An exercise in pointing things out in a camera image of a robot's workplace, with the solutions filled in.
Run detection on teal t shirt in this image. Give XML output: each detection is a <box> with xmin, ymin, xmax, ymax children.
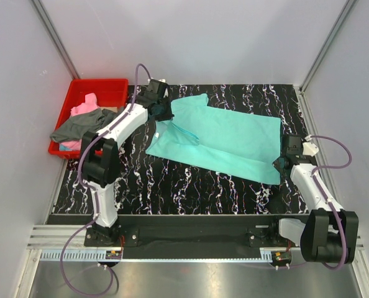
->
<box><xmin>146</xmin><ymin>94</ymin><xmax>281</xmax><ymax>185</ymax></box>

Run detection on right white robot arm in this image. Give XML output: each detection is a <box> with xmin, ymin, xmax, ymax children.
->
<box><xmin>267</xmin><ymin>155</ymin><xmax>359</xmax><ymax>270</ymax></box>

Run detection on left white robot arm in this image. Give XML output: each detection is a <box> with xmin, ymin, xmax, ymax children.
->
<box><xmin>78</xmin><ymin>90</ymin><xmax>173</xmax><ymax>246</ymax></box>

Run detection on grey t shirt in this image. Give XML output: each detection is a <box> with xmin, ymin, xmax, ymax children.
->
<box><xmin>50</xmin><ymin>108</ymin><xmax>119</xmax><ymax>143</ymax></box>

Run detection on pink t shirt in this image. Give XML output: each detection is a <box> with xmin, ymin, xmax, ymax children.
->
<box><xmin>59</xmin><ymin>93</ymin><xmax>99</xmax><ymax>151</ymax></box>

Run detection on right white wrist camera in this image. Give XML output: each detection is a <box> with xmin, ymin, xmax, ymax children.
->
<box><xmin>281</xmin><ymin>135</ymin><xmax>319</xmax><ymax>157</ymax></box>

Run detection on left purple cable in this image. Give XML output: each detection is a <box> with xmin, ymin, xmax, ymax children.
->
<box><xmin>60</xmin><ymin>63</ymin><xmax>156</xmax><ymax>296</ymax></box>

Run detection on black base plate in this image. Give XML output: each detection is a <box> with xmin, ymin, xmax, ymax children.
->
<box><xmin>47</xmin><ymin>214</ymin><xmax>308</xmax><ymax>258</ymax></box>

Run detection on left aluminium corner post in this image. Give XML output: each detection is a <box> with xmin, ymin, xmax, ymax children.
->
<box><xmin>29</xmin><ymin>0</ymin><xmax>80</xmax><ymax>79</ymax></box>

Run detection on aluminium corner post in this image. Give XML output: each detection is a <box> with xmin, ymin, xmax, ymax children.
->
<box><xmin>299</xmin><ymin>0</ymin><xmax>358</xmax><ymax>94</ymax></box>
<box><xmin>29</xmin><ymin>0</ymin><xmax>80</xmax><ymax>79</ymax></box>

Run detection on right aluminium corner post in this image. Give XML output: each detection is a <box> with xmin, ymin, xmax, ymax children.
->
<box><xmin>299</xmin><ymin>0</ymin><xmax>358</xmax><ymax>94</ymax></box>

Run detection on white slotted cable duct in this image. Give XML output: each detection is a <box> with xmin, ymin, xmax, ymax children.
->
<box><xmin>40</xmin><ymin>249</ymin><xmax>293</xmax><ymax>264</ymax></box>

